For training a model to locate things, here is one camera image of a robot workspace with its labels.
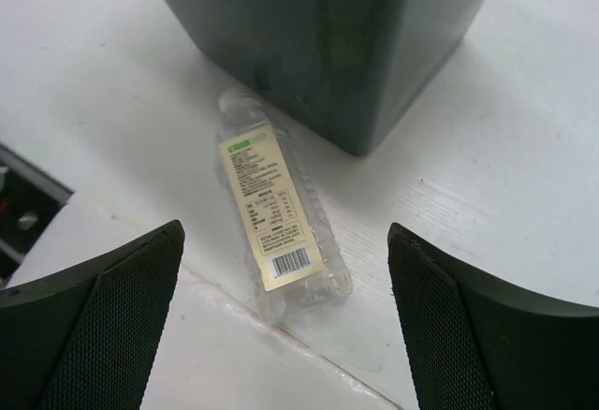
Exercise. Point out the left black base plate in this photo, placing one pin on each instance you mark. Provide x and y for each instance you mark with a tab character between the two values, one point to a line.
30	199

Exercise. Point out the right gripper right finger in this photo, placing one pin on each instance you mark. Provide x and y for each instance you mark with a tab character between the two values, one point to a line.
475	341

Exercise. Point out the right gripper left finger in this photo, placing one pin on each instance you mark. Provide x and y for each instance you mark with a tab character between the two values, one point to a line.
86	337

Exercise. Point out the dark green plastic bin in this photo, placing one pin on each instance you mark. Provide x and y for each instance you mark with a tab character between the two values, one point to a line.
347	69

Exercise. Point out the large clear labelled bottle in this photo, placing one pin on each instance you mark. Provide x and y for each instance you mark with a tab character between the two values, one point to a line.
292	256

